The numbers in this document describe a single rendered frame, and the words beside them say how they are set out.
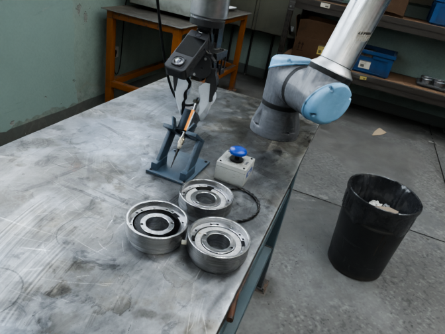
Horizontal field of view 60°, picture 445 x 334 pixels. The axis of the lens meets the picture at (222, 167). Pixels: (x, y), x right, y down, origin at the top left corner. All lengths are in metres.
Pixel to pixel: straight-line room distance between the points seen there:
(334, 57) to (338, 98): 0.10
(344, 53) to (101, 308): 0.76
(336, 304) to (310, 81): 1.13
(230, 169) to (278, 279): 1.07
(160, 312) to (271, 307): 1.18
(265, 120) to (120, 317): 0.73
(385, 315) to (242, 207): 1.25
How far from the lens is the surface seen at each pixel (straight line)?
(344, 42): 1.00
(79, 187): 0.81
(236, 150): 0.85
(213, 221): 0.69
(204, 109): 0.83
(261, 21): 4.49
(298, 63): 1.08
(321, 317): 1.78
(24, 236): 0.70
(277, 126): 1.12
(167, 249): 0.65
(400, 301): 2.05
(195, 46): 0.78
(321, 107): 0.98
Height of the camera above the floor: 1.25
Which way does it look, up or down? 29 degrees down
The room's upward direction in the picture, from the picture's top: 11 degrees clockwise
